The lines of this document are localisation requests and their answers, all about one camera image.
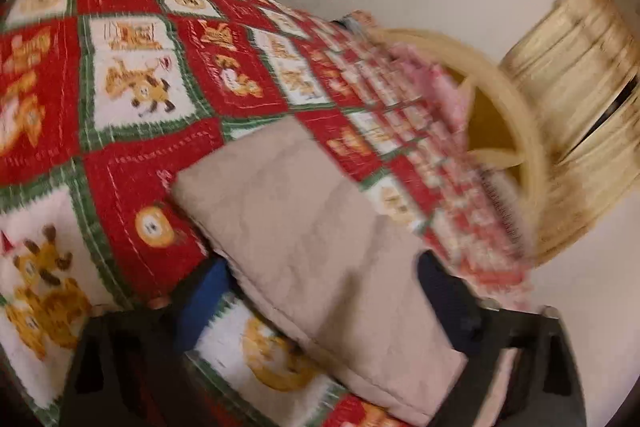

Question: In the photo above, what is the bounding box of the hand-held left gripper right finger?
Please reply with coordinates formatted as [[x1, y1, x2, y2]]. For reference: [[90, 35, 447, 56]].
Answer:
[[416, 249, 589, 427]]

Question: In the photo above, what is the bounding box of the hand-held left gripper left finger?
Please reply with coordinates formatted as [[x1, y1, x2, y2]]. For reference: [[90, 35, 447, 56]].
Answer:
[[60, 258, 234, 427]]

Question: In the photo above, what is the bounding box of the beige puffer jacket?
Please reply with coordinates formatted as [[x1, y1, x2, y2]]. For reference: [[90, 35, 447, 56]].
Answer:
[[170, 117, 521, 427]]

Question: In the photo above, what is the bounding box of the red printed patchwork quilt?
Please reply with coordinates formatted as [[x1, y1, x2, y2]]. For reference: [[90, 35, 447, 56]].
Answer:
[[0, 0, 536, 427]]

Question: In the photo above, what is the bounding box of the cream round bed headboard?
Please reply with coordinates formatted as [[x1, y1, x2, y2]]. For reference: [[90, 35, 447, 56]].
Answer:
[[370, 27, 556, 268]]

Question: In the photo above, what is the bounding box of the pink floral cloth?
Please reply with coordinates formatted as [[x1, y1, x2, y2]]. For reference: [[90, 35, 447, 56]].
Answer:
[[390, 42, 473, 150]]

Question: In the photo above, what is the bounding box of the cream striped curtain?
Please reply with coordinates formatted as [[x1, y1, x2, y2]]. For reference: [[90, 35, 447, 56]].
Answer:
[[500, 0, 640, 265]]

